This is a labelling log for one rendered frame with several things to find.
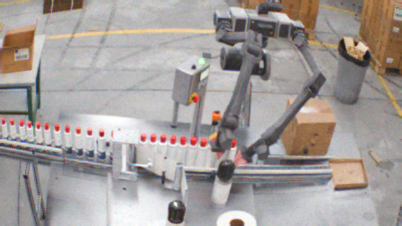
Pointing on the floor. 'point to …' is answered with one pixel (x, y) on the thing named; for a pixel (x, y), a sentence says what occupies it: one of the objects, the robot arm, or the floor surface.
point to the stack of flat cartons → (61, 5)
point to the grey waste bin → (348, 81)
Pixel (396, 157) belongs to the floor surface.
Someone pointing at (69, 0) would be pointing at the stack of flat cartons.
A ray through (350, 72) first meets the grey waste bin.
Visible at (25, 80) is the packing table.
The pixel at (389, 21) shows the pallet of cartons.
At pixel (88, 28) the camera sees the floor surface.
